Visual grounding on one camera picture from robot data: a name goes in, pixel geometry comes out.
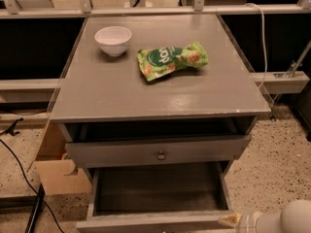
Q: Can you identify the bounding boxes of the white and yellow gripper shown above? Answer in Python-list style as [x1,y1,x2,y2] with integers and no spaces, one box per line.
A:
[218,212,263,233]

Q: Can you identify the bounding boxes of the grey drawer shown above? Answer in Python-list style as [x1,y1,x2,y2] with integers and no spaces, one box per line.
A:
[76,162,233,233]
[65,135,250,169]

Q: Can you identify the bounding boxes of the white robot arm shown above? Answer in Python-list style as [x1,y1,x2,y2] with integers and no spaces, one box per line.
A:
[218,200,311,233]

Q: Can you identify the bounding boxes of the grey wooden drawer cabinet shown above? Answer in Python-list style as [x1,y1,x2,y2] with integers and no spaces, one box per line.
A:
[49,13,272,177]

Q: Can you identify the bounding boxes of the grey top drawer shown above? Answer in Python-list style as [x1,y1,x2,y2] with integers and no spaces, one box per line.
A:
[65,135,250,169]

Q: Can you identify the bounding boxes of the green snack bag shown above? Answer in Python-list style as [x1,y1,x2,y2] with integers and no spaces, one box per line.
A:
[137,41,208,82]

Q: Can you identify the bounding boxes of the cardboard box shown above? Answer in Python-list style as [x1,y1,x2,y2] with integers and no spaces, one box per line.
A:
[34,122,91,195]

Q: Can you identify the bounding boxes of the black floor bar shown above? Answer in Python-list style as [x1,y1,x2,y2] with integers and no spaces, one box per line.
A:
[25,185,45,233]

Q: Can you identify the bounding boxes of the white ceramic bowl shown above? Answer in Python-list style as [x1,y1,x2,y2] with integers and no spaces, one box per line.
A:
[94,26,132,56]

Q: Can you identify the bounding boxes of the lower metal frame rail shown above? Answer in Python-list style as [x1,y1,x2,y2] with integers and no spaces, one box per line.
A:
[0,71,309,94]

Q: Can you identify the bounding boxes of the metal frame rail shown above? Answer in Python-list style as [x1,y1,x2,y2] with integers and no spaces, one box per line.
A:
[0,71,309,94]
[0,4,311,19]

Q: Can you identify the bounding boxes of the white hanging cable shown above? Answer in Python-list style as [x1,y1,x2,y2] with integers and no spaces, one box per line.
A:
[244,2,269,90]

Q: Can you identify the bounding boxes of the black floor cable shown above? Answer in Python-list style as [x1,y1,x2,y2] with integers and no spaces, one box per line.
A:
[0,139,66,233]

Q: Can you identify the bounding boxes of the upper metal frame rail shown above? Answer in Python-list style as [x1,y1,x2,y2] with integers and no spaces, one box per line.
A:
[0,4,311,19]

